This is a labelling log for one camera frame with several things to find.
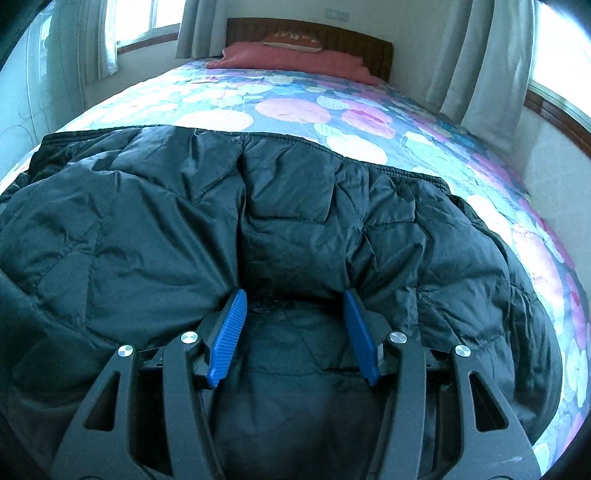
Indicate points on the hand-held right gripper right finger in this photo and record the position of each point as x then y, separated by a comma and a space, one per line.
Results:
361, 337

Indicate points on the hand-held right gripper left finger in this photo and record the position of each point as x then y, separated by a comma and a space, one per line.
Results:
227, 337

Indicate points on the black quilted puffer jacket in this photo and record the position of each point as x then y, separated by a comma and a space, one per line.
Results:
161, 230

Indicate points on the bed with floral bedspread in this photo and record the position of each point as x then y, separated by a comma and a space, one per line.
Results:
300, 110

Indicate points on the red pillow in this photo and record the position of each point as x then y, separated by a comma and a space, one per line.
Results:
295, 62

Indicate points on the brown wooden headboard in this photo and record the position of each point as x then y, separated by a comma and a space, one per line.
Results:
358, 46

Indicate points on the grey curtain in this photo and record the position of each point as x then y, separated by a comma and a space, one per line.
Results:
102, 41
201, 27
455, 60
503, 69

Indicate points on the brown wooden window sill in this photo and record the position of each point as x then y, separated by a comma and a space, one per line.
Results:
554, 113

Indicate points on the small patterned cushion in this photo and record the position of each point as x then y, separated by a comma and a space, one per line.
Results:
293, 41

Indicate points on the white patterned wardrobe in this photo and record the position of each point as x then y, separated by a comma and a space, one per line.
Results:
41, 92

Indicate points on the small sliding window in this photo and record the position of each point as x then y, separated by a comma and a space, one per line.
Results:
147, 21

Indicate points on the large sliding window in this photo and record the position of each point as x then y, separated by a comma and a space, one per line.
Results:
563, 50

